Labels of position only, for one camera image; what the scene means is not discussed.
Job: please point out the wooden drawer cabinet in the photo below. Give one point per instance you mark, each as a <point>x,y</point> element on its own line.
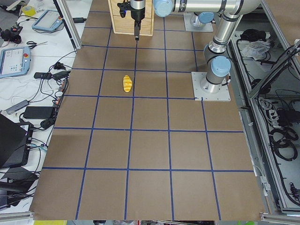
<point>126,25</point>

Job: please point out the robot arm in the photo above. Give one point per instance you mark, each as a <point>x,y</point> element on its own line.
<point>201,19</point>
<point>231,12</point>

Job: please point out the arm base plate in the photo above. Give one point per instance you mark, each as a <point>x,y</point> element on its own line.
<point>188,26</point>
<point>205,91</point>

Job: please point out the black laptop computer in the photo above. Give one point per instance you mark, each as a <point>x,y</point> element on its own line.
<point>14,142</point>

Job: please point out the teach pendant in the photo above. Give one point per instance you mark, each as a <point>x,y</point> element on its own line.
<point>15,61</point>
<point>49,22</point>

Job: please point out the crumpled white cloth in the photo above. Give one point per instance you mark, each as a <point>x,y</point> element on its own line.
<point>256,50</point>

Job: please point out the striped toy bread loaf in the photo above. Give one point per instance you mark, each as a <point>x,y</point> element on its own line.
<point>127,83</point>

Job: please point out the far teach pendant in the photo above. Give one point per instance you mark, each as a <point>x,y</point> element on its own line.
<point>49,22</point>

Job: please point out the black power strip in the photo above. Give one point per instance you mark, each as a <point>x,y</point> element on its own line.
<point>60,93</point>

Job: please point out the black scissors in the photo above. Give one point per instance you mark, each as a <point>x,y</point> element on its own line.
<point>32,44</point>

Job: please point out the black power brick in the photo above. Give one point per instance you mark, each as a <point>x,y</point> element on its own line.
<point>38,112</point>

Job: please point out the grey usb hub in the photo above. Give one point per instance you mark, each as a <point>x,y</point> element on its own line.
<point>17,107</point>

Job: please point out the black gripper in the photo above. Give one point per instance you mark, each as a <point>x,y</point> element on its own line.
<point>138,12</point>

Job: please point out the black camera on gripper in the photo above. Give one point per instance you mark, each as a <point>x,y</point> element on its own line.
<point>123,7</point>

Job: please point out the near teach pendant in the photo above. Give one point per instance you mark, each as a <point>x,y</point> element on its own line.
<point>15,61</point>

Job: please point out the yellow tape roll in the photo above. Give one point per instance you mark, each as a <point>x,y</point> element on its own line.
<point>28,10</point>

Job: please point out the aluminium frame post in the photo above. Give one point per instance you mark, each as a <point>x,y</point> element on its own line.
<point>65,14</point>

